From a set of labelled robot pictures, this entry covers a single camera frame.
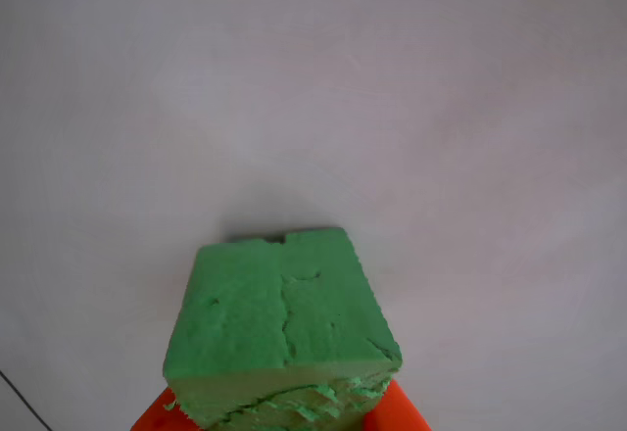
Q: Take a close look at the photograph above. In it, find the white paper sheet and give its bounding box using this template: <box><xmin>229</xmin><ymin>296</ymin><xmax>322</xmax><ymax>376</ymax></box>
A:
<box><xmin>0</xmin><ymin>0</ymin><xmax>627</xmax><ymax>431</ymax></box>

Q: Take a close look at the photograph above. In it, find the green foam block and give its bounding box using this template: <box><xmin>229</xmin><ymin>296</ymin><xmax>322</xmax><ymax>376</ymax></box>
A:
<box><xmin>162</xmin><ymin>226</ymin><xmax>405</xmax><ymax>431</ymax></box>

